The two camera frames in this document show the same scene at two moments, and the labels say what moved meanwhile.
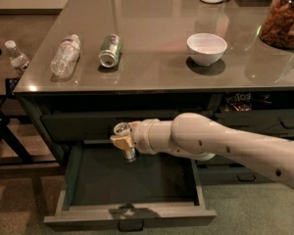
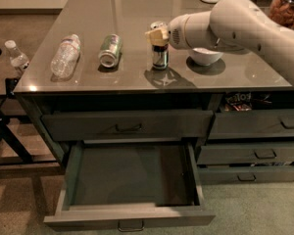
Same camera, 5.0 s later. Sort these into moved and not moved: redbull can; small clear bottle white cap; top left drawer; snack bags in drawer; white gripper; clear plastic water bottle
Moved: white gripper; redbull can
Not moved: snack bags in drawer; clear plastic water bottle; small clear bottle white cap; top left drawer
